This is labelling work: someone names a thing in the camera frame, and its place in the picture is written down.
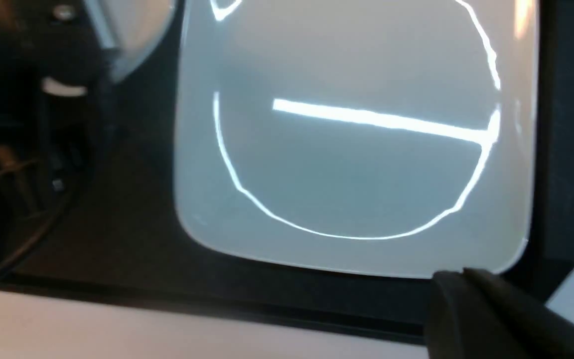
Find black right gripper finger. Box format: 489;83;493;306
424;268;574;359

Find white bowl tray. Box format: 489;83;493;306
173;0;543;279

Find black serving tray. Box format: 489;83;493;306
0;0;574;343

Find black cable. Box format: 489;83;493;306
0;189;76;295

